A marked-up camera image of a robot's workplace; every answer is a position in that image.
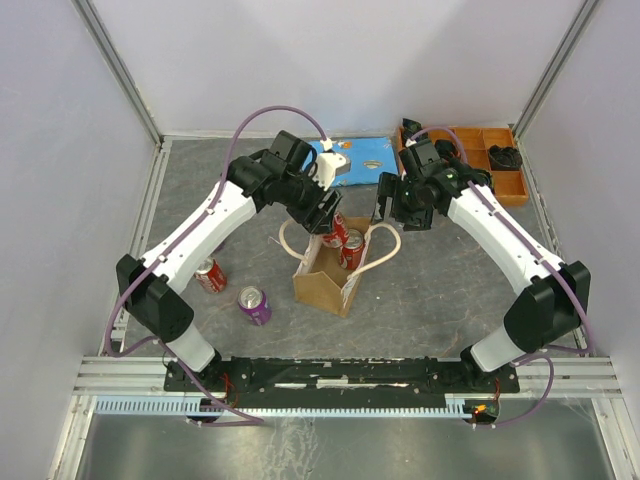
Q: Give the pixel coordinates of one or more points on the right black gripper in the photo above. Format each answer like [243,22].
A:
[391,186]

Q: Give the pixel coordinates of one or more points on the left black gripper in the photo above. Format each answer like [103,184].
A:
[314,219]

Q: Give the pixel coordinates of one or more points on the red cola can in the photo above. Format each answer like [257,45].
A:
[352,251]
[339,234]
[210,276]

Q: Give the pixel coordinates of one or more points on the burlap canvas bag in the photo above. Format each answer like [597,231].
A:
[321,281]

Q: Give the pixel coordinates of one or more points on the purple soda can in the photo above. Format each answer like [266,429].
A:
[253,302]

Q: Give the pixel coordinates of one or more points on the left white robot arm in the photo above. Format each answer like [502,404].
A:
[290,172]

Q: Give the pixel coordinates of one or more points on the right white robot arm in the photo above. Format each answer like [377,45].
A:
[551,294]

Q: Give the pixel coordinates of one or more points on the blue patterned cloth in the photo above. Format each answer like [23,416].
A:
[368,156]

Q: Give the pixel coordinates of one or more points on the dark rolled item top-left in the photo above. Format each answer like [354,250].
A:
[410,127]

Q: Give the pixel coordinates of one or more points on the dark rolled item centre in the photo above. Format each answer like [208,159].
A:
[446,149]

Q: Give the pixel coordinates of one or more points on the dark rolled item right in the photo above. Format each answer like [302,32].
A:
[504,158]

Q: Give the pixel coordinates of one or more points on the orange wooden compartment tray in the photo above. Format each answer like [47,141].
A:
[510,186]

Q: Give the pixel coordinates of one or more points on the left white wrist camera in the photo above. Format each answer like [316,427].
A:
[330,165]

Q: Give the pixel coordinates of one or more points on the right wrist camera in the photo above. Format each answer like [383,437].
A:
[421,160]

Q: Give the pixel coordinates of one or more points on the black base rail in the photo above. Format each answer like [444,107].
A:
[276,383]

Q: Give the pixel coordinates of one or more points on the aluminium frame rail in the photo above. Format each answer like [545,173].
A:
[127,376]

